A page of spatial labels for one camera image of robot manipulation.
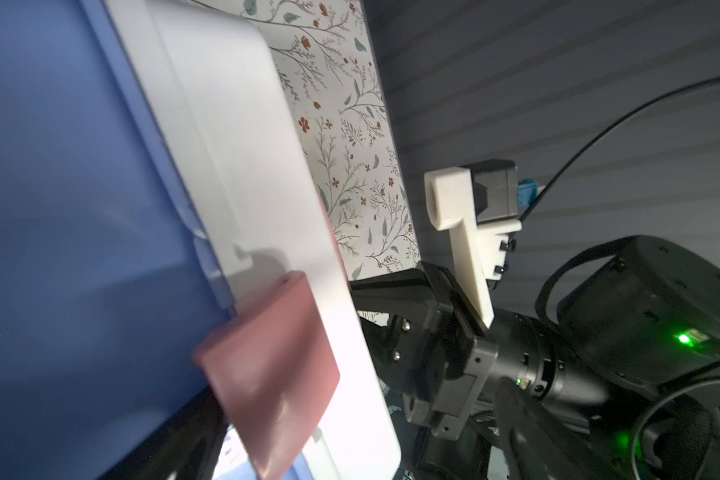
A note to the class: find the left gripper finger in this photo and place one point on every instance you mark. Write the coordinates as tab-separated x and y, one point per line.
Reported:
187	446

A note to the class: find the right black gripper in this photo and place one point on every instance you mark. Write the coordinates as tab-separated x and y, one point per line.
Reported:
434	349

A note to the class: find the white blue tool box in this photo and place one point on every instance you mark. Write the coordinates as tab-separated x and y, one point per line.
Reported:
158	161

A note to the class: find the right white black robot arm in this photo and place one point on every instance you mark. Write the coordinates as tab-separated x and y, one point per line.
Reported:
616	375

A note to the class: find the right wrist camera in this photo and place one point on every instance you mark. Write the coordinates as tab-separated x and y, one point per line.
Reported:
479	206

